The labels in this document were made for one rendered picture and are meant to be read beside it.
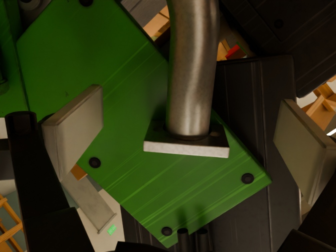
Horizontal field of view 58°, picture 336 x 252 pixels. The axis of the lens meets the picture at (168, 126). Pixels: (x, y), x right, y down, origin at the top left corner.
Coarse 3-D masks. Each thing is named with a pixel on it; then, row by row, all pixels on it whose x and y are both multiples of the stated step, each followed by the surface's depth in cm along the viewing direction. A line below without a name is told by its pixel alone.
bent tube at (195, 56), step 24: (168, 0) 17; (192, 0) 17; (216, 0) 17; (192, 24) 17; (216, 24) 18; (192, 48) 17; (216, 48) 18; (168, 72) 19; (192, 72) 18; (168, 96) 19; (192, 96) 18; (168, 120) 20; (192, 120) 19; (144, 144) 19; (168, 144) 19; (192, 144) 19; (216, 144) 19
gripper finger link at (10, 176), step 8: (40, 120) 15; (40, 128) 15; (0, 144) 13; (8, 144) 13; (0, 152) 12; (8, 152) 12; (0, 160) 12; (8, 160) 13; (0, 168) 13; (8, 168) 13; (0, 176) 13; (8, 176) 13
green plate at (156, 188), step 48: (96, 0) 20; (48, 48) 22; (96, 48) 21; (144, 48) 21; (48, 96) 23; (144, 96) 22; (96, 144) 24; (240, 144) 23; (144, 192) 26; (192, 192) 25; (240, 192) 25
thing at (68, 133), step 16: (80, 96) 17; (96, 96) 18; (64, 112) 14; (80, 112) 16; (96, 112) 19; (48, 128) 13; (64, 128) 14; (80, 128) 16; (96, 128) 19; (48, 144) 13; (64, 144) 14; (80, 144) 16; (64, 160) 14; (64, 176) 14
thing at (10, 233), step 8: (0, 200) 588; (8, 208) 595; (16, 216) 598; (0, 224) 609; (8, 232) 559; (0, 240) 543; (8, 240) 607; (0, 248) 541; (8, 248) 553; (16, 248) 606
